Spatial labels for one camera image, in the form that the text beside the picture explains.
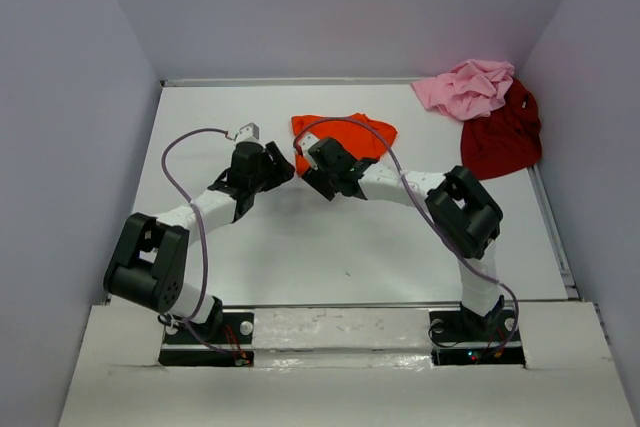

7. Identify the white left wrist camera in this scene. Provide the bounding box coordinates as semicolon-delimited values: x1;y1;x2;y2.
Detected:
227;122;260;144

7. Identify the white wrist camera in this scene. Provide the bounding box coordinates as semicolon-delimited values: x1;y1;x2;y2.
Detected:
227;122;260;144
293;132;320;169

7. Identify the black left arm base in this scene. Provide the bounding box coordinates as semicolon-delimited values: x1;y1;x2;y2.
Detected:
158;309;255;368

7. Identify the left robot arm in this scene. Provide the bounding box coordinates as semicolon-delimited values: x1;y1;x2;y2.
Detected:
103;141;295;342

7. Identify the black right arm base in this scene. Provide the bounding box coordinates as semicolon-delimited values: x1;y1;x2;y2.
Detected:
427;309;526;367

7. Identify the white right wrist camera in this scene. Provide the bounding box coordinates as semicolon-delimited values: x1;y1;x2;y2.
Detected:
293;132;320;169

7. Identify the orange t shirt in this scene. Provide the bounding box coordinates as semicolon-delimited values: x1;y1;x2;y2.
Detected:
291;113;398;160

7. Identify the dark red t shirt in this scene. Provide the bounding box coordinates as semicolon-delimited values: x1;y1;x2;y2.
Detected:
460;79;542;180

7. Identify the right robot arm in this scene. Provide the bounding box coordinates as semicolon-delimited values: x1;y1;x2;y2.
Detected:
295;134;504;340

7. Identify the pink t shirt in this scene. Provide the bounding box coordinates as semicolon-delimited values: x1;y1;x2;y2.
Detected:
411;59;515;122

